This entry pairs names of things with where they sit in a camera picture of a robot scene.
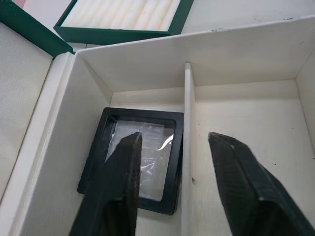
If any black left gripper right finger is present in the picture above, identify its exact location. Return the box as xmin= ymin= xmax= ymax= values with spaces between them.
xmin=208 ymin=132 xmax=315 ymax=236

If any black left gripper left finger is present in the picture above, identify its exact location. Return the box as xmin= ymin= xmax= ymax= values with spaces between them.
xmin=69 ymin=132 xmax=143 ymax=236

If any black framed clear display case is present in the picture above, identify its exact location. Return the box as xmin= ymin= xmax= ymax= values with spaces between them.
xmin=77 ymin=107 xmax=185 ymax=215

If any green jewelry box white lining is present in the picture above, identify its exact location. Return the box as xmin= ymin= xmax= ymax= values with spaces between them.
xmin=0 ymin=0 xmax=315 ymax=236

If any green tray with white rolls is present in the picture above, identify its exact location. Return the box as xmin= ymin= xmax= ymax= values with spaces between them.
xmin=53 ymin=0 xmax=195 ymax=46

